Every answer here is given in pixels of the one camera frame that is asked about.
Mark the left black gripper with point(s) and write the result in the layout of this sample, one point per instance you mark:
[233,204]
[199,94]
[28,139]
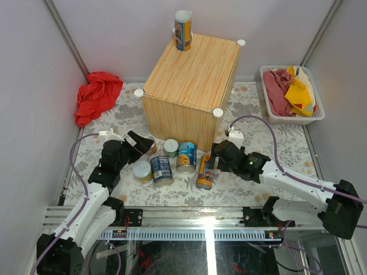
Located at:
[144,144]

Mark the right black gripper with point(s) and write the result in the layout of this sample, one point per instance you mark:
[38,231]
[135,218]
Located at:
[221,167]

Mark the tall yellow congee can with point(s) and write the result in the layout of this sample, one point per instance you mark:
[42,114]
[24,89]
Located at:
[205,176]

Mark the Progresso chicken noodle can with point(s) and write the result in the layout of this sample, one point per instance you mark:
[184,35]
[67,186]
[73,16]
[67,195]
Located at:
[187,158]

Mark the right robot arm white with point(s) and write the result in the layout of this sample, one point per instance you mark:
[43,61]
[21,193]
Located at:
[336,206]

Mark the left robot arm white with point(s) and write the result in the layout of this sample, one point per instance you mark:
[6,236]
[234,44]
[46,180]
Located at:
[64,251]

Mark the fruit can silver bottom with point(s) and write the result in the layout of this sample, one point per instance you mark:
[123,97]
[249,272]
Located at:
[153,149]

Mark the short yellow silver-top can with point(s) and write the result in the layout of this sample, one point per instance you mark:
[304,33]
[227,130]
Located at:
[142,171]

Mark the small green white-lid can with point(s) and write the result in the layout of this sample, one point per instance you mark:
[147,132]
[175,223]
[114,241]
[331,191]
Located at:
[171,148]

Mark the dark blue soup can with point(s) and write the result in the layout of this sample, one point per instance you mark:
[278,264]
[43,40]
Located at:
[161,171]

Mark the floral table mat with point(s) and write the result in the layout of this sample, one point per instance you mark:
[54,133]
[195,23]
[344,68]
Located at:
[246,110]

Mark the white corner connector front-left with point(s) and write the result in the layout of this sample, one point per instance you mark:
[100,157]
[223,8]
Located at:
[139,92]

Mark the white corner connector front-right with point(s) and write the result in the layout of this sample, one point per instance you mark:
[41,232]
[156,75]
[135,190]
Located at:
[217,112]

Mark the red crumpled cloth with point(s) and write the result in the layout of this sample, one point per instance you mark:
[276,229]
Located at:
[96,97]

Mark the wooden grain cabinet box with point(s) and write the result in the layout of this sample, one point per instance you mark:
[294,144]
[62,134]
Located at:
[186,86]

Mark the pink cloth in basket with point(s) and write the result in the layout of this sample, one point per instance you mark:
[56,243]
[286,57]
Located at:
[277,83]

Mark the yellow cloth in basket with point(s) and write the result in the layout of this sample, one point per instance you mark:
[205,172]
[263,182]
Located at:
[298,96]

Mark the white plastic basket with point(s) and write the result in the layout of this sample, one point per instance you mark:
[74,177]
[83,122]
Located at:
[319,113]

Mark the white cloth in basket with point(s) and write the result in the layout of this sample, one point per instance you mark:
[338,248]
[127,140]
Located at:
[304,78]

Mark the white corner connector back-right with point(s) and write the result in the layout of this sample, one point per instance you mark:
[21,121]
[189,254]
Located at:
[241,43]

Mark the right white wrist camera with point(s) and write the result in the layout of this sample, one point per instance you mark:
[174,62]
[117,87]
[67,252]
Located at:
[235,136]

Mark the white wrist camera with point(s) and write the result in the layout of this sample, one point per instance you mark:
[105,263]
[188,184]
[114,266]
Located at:
[235,136]
[109,135]

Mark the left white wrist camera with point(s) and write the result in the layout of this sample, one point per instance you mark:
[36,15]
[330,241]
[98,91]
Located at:
[109,135]

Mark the aluminium mounting rail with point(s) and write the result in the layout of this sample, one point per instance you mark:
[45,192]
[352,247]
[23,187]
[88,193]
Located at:
[166,217]

